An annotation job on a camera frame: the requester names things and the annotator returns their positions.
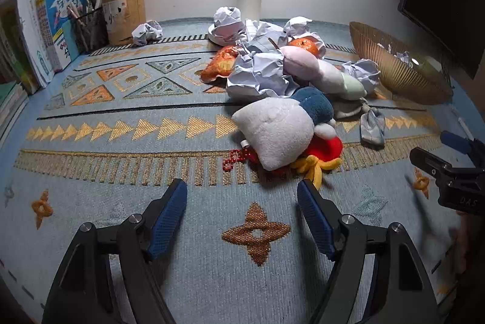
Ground beige cloth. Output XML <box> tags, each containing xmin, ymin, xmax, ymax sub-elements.
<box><xmin>333</xmin><ymin>99</ymin><xmax>371</xmax><ymax>120</ymax></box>

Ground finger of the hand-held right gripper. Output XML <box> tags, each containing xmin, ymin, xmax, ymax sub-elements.
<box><xmin>409</xmin><ymin>147</ymin><xmax>453</xmax><ymax>179</ymax></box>
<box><xmin>440</xmin><ymin>131</ymin><xmax>485</xmax><ymax>167</ymax></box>

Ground white marker pen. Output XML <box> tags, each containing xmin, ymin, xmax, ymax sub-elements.
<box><xmin>457</xmin><ymin>116</ymin><xmax>474</xmax><ymax>141</ymax></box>

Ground teal card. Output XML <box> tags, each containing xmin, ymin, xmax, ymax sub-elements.
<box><xmin>62</xmin><ymin>21</ymin><xmax>82</xmax><ymax>55</ymax></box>

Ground golden wire basket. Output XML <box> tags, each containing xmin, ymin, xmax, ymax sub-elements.
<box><xmin>349</xmin><ymin>21</ymin><xmax>454</xmax><ymax>105</ymax></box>

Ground large crumpled white paper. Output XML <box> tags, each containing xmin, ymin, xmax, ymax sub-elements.
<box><xmin>226</xmin><ymin>51</ymin><xmax>300</xmax><ymax>101</ymax></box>

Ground black mesh pen holder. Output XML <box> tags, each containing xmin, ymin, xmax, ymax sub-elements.
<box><xmin>72</xmin><ymin>8</ymin><xmax>110</xmax><ymax>52</ymax></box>

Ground white and blue plush toy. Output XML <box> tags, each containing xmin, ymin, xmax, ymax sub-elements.
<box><xmin>231</xmin><ymin>86</ymin><xmax>343</xmax><ymax>192</ymax></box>

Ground brown cardboard pen cup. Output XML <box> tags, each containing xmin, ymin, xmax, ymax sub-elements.
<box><xmin>100</xmin><ymin>0</ymin><xmax>146</xmax><ymax>46</ymax></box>

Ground blue workbook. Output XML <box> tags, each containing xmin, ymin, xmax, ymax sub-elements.
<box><xmin>36</xmin><ymin>0</ymin><xmax>85</xmax><ymax>72</ymax></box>

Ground person's right hand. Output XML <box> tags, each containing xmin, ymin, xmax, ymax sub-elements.
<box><xmin>453</xmin><ymin>213</ymin><xmax>472</xmax><ymax>273</ymax></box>

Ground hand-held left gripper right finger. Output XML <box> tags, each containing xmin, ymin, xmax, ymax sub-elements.
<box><xmin>296</xmin><ymin>179</ymin><xmax>442</xmax><ymax>324</ymax></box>

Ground tangerine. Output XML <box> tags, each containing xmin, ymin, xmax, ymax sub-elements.
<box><xmin>288</xmin><ymin>37</ymin><xmax>319</xmax><ymax>55</ymax></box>

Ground orange snack bag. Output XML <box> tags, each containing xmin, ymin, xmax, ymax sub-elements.
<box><xmin>200</xmin><ymin>45</ymin><xmax>243</xmax><ymax>83</ymax></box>

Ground stack of flat books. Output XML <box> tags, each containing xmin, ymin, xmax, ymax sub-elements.
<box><xmin>0</xmin><ymin>82</ymin><xmax>30</xmax><ymax>143</ymax></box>

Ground blue patterned mat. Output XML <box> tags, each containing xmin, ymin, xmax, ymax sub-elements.
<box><xmin>0</xmin><ymin>18</ymin><xmax>485</xmax><ymax>324</ymax></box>

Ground grey cloth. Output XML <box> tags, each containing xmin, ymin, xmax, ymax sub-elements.
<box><xmin>360</xmin><ymin>108</ymin><xmax>386</xmax><ymax>146</ymax></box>

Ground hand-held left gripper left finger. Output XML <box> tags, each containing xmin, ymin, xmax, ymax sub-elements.
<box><xmin>42</xmin><ymin>178</ymin><xmax>189</xmax><ymax>324</ymax></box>

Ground red bead bracelet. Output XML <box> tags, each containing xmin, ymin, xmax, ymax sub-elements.
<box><xmin>223</xmin><ymin>148</ymin><xmax>259</xmax><ymax>172</ymax></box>

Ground pastel striped plush toy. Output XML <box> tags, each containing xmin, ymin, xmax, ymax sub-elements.
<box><xmin>278</xmin><ymin>45</ymin><xmax>368</xmax><ymax>101</ymax></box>

